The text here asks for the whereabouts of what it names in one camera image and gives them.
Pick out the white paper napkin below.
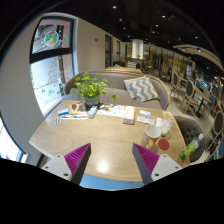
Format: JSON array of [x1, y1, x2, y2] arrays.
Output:
[[155, 116, 164, 128]]

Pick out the large window with decals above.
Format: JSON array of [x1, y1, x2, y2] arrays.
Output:
[[29, 16, 75, 116]]

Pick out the white tissue box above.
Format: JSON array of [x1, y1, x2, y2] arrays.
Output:
[[122, 105, 136, 126]]

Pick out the group of ceiling lights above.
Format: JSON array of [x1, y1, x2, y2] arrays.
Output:
[[109, 3, 204, 54]]

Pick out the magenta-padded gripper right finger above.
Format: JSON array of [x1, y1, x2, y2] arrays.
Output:
[[131, 142, 184, 186]]

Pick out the flat round red coaster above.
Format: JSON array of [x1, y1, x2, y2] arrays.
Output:
[[157, 138, 171, 151]]

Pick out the white printed leaflet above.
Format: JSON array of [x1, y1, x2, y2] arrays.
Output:
[[135, 115, 155, 126]]

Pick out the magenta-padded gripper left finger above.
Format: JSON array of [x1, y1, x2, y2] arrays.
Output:
[[40, 142, 92, 186]]

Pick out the brown mug white inside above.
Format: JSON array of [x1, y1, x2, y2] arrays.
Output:
[[142, 124, 162, 150]]

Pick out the grey upholstered sofa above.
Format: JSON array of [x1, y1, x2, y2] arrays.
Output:
[[63, 68, 172, 111]]

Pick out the yellow card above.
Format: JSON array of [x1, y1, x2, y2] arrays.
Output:
[[162, 110, 174, 120]]

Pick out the small light blue box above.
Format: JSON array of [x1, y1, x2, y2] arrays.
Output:
[[87, 105, 99, 119]]

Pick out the spread printed papers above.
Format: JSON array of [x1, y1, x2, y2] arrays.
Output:
[[97, 103, 127, 118]]

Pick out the small white blue card box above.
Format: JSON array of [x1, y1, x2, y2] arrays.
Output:
[[139, 109, 153, 118]]

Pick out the green potted plant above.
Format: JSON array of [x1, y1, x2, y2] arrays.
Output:
[[69, 71, 118, 108]]

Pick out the grey white chevron cushion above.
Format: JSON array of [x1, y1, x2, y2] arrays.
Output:
[[123, 75, 160, 103]]

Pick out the grey tufted armchair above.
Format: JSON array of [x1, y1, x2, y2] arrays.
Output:
[[173, 115, 206, 163]]

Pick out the clear green-labelled drink bottle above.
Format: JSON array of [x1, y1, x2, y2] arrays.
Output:
[[179, 133, 205, 162]]

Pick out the group of dining chairs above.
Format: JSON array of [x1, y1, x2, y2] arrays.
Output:
[[168, 69, 224, 161]]

